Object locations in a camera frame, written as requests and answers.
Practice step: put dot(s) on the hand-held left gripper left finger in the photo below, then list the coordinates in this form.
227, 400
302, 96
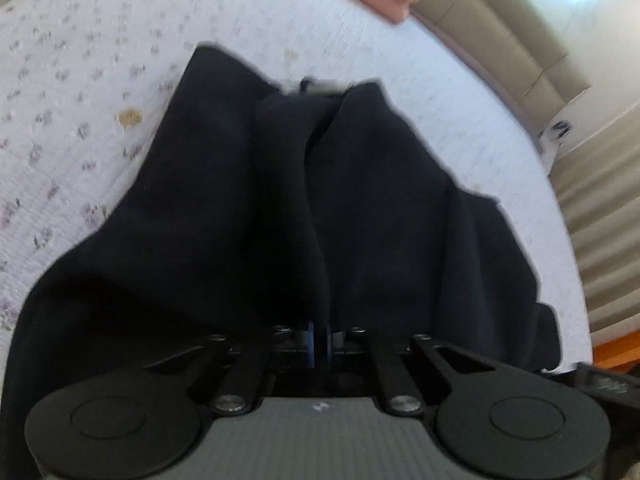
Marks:
312, 346

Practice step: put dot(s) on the beige pleated curtain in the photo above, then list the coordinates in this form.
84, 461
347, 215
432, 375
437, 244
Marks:
600, 210

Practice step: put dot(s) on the orange wooden furniture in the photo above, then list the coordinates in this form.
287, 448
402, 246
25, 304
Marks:
617, 352

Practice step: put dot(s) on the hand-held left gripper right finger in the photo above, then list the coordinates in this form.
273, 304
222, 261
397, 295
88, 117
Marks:
327, 346

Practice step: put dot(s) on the white floral bedspread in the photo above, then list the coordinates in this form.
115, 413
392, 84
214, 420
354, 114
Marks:
100, 60

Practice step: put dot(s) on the dark navy garment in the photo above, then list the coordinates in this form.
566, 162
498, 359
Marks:
225, 200

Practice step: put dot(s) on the small black and white object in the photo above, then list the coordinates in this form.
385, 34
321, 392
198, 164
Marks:
559, 132

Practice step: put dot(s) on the beige padded headboard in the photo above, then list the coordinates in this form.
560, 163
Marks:
500, 25

